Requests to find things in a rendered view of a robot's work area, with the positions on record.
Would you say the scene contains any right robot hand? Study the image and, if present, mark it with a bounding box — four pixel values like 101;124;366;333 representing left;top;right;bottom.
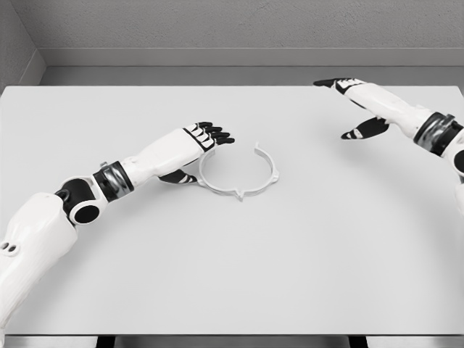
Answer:
312;77;400;141

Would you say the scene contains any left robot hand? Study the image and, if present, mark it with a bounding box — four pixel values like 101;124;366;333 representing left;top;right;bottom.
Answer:
144;121;236;186

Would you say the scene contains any thin white pipe clamp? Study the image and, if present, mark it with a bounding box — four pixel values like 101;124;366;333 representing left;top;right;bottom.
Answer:
197;141;282;204

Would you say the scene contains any wide white table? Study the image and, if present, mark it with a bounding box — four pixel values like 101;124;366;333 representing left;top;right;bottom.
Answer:
0;85;464;348

